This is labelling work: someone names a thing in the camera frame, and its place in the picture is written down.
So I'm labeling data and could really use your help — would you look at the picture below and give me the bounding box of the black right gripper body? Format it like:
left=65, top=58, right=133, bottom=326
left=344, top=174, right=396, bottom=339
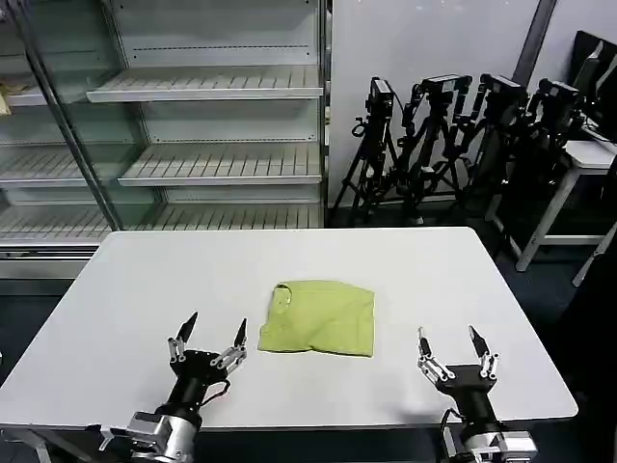
left=435, top=364, right=498, bottom=428

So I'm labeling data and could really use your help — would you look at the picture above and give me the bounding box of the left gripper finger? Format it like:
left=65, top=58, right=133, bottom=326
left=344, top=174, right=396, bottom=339
left=209, top=317, right=249, bottom=373
left=166, top=311, right=200, bottom=364

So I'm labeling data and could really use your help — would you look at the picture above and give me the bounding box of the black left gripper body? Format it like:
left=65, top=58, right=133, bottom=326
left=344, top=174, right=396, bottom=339
left=163, top=349, right=232, bottom=421

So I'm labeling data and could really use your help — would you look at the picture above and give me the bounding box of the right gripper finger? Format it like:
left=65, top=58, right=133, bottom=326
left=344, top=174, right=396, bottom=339
left=467, top=324, right=501, bottom=380
left=416, top=326, right=457, bottom=385

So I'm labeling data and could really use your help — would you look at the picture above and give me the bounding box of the green shirt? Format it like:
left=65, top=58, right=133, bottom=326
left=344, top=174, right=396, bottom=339
left=256, top=280, right=378, bottom=360

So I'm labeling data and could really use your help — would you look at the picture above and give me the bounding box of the white folding table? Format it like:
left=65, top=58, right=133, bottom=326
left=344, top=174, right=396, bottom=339
left=0, top=226, right=579, bottom=433

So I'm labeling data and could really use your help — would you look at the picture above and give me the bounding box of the white open shelf rack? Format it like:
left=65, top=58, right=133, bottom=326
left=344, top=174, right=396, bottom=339
left=85, top=0, right=335, bottom=232

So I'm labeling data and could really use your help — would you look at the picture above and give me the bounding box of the small white side table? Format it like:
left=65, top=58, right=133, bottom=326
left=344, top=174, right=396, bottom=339
left=484, top=138, right=617, bottom=290

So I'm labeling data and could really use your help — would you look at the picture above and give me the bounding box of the glass-sided shelf rack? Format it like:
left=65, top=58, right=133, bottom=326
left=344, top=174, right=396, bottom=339
left=0, top=0, right=121, bottom=282

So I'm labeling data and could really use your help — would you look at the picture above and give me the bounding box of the black monitor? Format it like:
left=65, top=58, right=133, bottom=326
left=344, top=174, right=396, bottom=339
left=570, top=30, right=617, bottom=144

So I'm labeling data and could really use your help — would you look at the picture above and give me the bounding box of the red and black wrist cable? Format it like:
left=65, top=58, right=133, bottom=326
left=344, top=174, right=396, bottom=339
left=201, top=379, right=232, bottom=407

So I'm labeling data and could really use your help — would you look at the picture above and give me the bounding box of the black camera tripod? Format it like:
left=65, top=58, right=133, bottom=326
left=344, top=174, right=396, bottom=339
left=332, top=76, right=402, bottom=214
left=394, top=73, right=474, bottom=226
left=462, top=72, right=530, bottom=232
left=509, top=78, right=580, bottom=245

